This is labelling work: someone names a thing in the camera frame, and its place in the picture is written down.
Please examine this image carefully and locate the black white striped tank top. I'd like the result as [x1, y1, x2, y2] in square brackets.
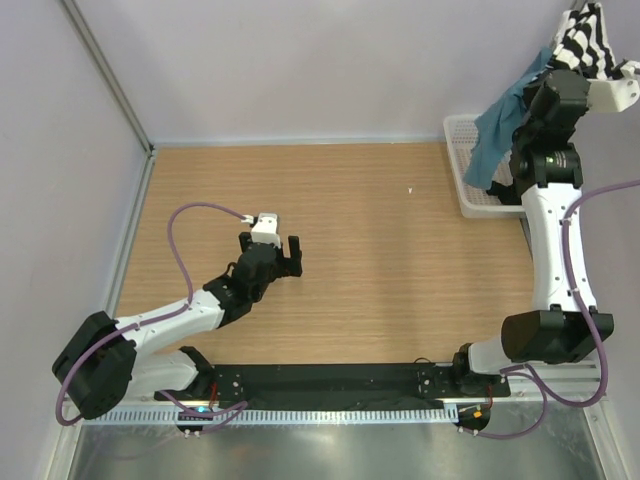
[547, 1, 623, 80]

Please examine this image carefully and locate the teal tank top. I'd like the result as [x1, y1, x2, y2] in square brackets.
[463, 47, 552, 190]

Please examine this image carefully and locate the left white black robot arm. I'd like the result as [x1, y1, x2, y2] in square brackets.
[52, 232, 302, 420]

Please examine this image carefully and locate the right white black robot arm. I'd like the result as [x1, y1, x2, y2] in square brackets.
[450, 70, 614, 396]

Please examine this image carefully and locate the white plastic basket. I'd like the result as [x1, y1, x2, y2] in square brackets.
[443, 114, 524, 219]

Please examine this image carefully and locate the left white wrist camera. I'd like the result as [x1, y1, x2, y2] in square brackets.
[250, 212, 282, 248]

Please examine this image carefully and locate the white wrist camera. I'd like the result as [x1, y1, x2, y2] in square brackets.
[587, 61, 639, 113]
[250, 212, 282, 248]

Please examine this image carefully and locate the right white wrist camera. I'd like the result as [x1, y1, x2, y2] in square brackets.
[587, 61, 639, 113]

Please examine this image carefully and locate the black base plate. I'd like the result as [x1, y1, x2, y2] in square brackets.
[170, 362, 511, 411]

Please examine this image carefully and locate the white slotted cable duct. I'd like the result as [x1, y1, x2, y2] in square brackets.
[88, 404, 458, 426]

